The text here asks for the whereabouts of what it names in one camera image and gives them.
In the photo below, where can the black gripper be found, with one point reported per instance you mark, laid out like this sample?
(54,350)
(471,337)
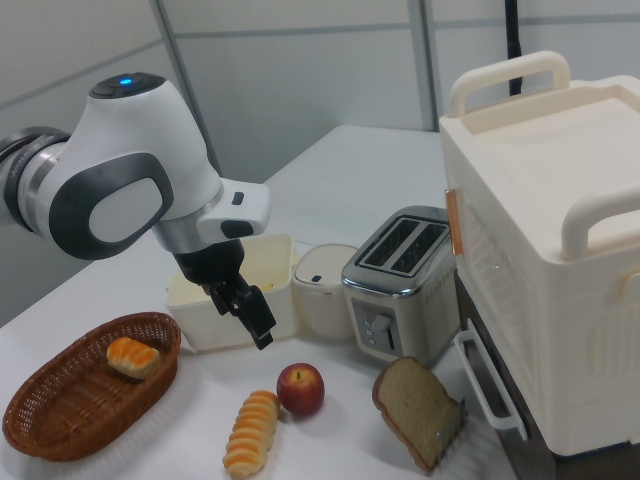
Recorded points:
(210,265)

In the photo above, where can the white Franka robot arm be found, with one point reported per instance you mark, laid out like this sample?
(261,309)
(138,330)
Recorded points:
(125,175)

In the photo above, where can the yellow banana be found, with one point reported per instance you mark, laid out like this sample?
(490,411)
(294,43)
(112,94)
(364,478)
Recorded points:
(269,287)

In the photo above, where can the cream open plastic box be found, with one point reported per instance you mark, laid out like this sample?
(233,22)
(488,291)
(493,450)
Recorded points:
(200,320)

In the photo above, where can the small white lidded bin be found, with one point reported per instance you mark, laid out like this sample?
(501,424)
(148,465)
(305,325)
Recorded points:
(322,300)

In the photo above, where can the red apple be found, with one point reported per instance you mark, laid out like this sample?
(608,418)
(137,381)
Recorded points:
(300,390)

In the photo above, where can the short striped bread roll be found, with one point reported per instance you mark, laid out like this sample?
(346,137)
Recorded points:
(132,357)

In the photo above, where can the long striped bread roll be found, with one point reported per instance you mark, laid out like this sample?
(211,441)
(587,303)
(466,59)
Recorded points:
(252,430)

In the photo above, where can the silver two-slot toaster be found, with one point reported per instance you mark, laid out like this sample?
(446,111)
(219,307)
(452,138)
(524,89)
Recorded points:
(400,270)

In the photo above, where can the brown wicker basket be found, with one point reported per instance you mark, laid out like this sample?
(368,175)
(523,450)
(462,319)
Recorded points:
(70,410)

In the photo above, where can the brown bread slice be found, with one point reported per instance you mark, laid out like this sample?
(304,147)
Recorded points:
(415,405)

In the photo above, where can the black vertical pole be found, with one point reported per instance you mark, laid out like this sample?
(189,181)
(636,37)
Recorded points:
(513,40)

